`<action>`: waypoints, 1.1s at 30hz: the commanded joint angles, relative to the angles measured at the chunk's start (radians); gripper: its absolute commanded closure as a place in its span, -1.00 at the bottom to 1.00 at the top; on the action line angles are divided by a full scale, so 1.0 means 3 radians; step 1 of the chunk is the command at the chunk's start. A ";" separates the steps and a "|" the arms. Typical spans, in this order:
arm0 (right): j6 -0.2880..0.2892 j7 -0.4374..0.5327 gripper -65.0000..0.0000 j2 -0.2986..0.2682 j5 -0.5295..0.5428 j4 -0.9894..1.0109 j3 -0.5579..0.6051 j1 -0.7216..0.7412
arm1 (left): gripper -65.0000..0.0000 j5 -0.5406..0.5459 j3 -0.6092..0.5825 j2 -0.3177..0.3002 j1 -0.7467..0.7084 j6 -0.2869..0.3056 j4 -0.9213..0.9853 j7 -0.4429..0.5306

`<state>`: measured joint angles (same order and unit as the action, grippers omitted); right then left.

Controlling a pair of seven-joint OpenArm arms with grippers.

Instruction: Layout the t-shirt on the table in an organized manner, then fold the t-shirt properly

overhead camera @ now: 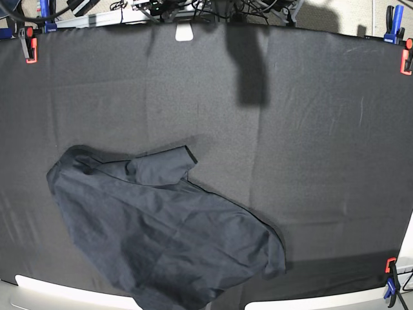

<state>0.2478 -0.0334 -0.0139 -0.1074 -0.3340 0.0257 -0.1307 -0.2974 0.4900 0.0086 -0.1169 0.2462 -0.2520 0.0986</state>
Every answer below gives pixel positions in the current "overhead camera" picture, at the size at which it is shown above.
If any dark grey t-shirt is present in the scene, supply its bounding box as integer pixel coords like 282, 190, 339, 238
46, 146, 286, 309

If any black table cloth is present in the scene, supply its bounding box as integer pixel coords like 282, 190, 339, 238
1, 23, 412, 309

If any blue clamp top left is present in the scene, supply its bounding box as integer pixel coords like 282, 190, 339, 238
38, 0, 58, 33

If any orange clamp far left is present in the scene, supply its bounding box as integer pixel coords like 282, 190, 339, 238
18, 26, 37, 64

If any orange clamp far right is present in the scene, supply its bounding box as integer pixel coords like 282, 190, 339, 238
400, 38, 412, 76

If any blue clamp top right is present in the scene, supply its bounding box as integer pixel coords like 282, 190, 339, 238
383, 5, 405, 45

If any orange blue clamp near right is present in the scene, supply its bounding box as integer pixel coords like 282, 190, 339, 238
383, 257, 408, 310

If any black cable bundle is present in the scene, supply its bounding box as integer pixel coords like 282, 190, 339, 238
190, 0, 301, 25

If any aluminium frame rail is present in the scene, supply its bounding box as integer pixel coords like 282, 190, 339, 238
54, 6, 207, 30

